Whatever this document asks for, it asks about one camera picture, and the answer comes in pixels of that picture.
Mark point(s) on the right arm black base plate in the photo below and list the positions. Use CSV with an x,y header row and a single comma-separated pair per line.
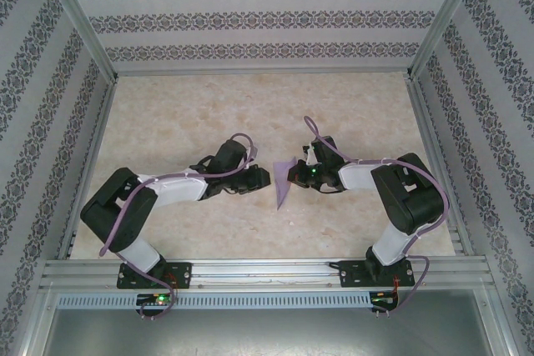
x,y
350,274

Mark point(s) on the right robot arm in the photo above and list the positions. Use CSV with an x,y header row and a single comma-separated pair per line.
x,y
413,202

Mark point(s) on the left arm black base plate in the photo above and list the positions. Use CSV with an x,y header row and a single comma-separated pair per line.
x,y
183,274

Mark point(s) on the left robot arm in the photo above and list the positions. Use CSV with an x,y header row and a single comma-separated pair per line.
x,y
108,214

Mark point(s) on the aluminium side rail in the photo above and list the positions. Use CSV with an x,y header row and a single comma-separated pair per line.
x,y
425,122
101,122

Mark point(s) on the aluminium frame post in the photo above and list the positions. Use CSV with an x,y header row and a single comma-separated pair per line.
x,y
81,18
445,18

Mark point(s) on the aluminium mounting rail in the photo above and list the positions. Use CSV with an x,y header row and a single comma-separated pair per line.
x,y
267,268

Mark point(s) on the aluminium back rail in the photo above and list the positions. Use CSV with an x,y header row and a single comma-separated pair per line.
x,y
263,70

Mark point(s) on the purple paper sheet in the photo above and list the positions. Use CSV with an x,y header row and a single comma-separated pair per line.
x,y
283,181

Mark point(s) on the grey metal sheet panel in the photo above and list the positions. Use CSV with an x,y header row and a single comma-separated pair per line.
x,y
267,335

